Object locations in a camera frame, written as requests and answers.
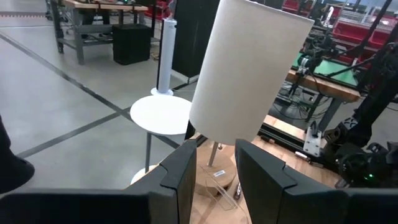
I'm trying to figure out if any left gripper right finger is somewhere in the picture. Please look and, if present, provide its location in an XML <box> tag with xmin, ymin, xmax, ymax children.
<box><xmin>234</xmin><ymin>138</ymin><xmax>398</xmax><ymax>224</ymax></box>

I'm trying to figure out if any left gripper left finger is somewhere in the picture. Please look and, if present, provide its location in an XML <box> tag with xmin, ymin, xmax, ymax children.
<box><xmin>0</xmin><ymin>139</ymin><xmax>198</xmax><ymax>224</ymax></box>

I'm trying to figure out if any clear plastic bin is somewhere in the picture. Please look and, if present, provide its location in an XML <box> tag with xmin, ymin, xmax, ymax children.
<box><xmin>198</xmin><ymin>166</ymin><xmax>252</xmax><ymax>224</ymax></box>

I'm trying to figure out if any white shade wooden base lamp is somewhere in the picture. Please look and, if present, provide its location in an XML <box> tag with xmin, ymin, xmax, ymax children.
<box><xmin>188</xmin><ymin>0</ymin><xmax>315</xmax><ymax>197</ymax></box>

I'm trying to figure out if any white fan base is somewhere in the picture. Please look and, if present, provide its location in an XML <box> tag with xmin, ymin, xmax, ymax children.
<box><xmin>150</xmin><ymin>17</ymin><xmax>178</xmax><ymax>96</ymax></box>

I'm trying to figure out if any workbench with green mat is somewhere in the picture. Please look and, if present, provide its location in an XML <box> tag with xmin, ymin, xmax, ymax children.
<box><xmin>285</xmin><ymin>52</ymin><xmax>363</xmax><ymax>133</ymax></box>

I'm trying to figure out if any black box cabinet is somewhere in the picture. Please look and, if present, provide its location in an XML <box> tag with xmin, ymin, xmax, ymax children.
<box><xmin>112</xmin><ymin>24</ymin><xmax>152</xmax><ymax>66</ymax></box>

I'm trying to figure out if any tall black cabinet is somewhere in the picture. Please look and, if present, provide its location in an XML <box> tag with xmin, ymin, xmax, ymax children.
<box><xmin>172</xmin><ymin>0</ymin><xmax>221</xmax><ymax>78</ymax></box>

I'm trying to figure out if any black pole stand base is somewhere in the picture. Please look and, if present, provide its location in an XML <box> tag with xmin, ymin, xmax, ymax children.
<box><xmin>0</xmin><ymin>114</ymin><xmax>35</xmax><ymax>194</ymax></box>

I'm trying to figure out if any red plastic storage bin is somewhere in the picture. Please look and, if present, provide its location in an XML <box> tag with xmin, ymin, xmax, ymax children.
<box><xmin>331</xmin><ymin>19</ymin><xmax>373</xmax><ymax>44</ymax></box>
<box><xmin>366</xmin><ymin>29</ymin><xmax>396</xmax><ymax>51</ymax></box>

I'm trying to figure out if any wooden top metal workbench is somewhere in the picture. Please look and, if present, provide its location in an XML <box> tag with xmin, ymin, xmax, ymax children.
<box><xmin>46</xmin><ymin>0</ymin><xmax>149</xmax><ymax>65</ymax></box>

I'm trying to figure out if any light metal clamp bracket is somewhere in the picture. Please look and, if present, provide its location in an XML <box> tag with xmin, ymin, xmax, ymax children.
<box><xmin>303</xmin><ymin>120</ymin><xmax>323</xmax><ymax>158</ymax></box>

